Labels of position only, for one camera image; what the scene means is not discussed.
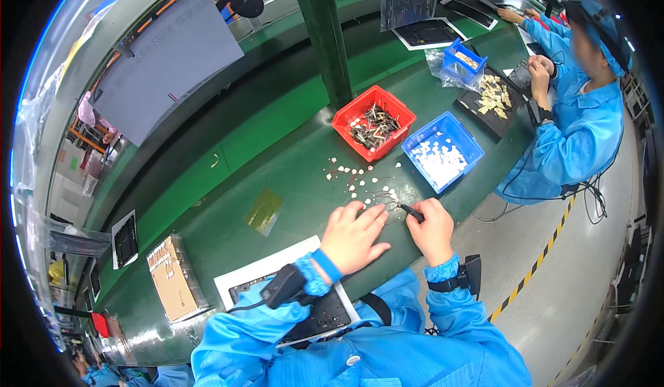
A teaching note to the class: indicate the person's right hand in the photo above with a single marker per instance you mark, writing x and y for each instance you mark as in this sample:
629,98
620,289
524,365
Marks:
434,231

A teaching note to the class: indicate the person's left hand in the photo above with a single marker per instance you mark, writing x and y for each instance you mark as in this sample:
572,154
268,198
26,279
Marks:
350,239

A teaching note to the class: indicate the black hand tool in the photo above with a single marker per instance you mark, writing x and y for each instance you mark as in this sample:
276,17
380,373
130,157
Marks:
412,212

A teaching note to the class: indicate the large blue bin of white parts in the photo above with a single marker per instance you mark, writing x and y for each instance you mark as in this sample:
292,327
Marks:
441,153

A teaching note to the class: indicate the black laptop chassis on white foam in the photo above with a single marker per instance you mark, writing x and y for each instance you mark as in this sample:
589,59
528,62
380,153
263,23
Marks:
324,317

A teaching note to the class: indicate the yellow-green sheet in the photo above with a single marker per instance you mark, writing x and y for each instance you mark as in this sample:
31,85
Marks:
263,211

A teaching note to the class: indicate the person's body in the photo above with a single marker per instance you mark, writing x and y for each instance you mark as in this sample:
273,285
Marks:
373,350

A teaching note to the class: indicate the red bin of black parts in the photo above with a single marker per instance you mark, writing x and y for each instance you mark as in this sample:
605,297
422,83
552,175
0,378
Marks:
373,122

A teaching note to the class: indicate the black tray of gold parts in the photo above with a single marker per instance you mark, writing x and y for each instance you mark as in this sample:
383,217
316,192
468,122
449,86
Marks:
490,101

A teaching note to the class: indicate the small yellow scrap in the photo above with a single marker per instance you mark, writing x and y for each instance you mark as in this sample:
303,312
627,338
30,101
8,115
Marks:
215,161

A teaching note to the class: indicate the small blue bin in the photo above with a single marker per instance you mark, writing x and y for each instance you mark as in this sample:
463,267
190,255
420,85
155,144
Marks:
463,61

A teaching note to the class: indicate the black device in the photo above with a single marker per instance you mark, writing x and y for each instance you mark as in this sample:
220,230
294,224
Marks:
520,74

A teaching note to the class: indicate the cardboard box of parts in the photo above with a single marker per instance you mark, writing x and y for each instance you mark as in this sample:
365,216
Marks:
174,278

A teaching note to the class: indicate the black laptop on white sheet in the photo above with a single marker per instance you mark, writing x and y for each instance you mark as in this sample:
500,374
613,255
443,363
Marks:
428,33
469,12

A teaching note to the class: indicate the metal rack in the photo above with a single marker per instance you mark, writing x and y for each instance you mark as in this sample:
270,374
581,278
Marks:
635,231

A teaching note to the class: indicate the green pillar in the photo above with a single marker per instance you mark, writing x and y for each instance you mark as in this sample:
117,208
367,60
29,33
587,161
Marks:
324,39

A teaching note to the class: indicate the black chassis on white sheet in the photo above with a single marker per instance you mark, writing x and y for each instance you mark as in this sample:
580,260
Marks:
125,240

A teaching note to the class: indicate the large grey back panel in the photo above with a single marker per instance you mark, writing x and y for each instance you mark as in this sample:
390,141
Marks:
166,70

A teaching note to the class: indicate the black round reel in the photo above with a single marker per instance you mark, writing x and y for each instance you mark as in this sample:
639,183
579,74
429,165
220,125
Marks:
246,2

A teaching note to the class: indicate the red object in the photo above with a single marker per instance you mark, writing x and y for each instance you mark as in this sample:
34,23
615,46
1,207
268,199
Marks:
100,324

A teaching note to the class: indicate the clear plastic wrapped stack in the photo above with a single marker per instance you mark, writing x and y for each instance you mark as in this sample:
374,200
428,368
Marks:
75,239

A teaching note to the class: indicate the orange shelf rack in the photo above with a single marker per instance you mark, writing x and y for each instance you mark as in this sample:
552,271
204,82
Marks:
91,127

